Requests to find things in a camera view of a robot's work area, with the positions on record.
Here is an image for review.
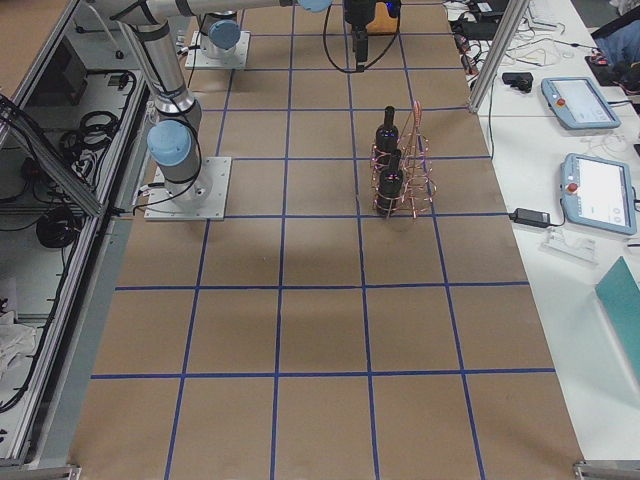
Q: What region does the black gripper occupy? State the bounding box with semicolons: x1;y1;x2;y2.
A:
343;0;377;71

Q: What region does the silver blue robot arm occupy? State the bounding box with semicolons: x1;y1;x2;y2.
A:
96;0;401;141
198;10;241;58

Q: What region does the wooden tray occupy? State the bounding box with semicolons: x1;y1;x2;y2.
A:
367;0;402;36

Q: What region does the dark wine bottle rear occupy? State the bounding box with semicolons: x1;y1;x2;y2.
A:
375;105;399;154

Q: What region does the dark wine bottle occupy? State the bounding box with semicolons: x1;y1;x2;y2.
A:
375;105;399;154
375;149;404;217

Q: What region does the dark wine bottle front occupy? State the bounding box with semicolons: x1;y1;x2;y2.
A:
375;149;404;217

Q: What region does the small black webcam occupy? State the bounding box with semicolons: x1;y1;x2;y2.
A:
501;72;533;93

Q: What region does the teach pendant far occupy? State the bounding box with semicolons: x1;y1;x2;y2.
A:
541;77;621;130

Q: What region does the teach pendant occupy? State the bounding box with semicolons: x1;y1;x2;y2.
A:
560;153;637;235
541;77;621;130

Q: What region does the black power adapter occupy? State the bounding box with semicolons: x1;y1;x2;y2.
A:
509;208;551;228

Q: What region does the teach pendant near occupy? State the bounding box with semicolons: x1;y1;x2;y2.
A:
560;153;637;235

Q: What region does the teal notebook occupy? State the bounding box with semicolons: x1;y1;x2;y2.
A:
595;257;639;384

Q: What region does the white cloth rag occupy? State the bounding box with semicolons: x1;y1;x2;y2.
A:
0;277;37;386

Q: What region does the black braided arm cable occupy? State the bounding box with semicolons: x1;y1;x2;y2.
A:
321;0;404;75

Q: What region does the copper wire bottle basket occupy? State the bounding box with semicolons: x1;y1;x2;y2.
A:
370;100;437;218

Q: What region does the aluminium frame post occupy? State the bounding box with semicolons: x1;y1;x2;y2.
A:
468;0;529;113

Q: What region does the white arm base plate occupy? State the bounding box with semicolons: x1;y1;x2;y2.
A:
144;157;232;221
185;31;250;70

